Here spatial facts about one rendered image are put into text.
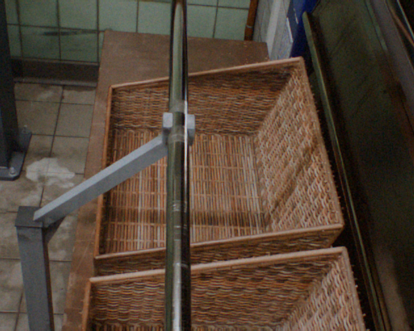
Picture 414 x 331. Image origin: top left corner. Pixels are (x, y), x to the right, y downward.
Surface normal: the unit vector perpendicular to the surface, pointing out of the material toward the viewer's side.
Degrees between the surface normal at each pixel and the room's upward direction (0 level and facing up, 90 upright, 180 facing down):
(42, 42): 90
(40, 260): 90
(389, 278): 70
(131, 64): 0
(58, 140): 0
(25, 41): 90
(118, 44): 0
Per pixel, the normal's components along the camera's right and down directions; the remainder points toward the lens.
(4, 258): 0.11, -0.72
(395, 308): -0.90, -0.30
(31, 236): 0.03, 0.69
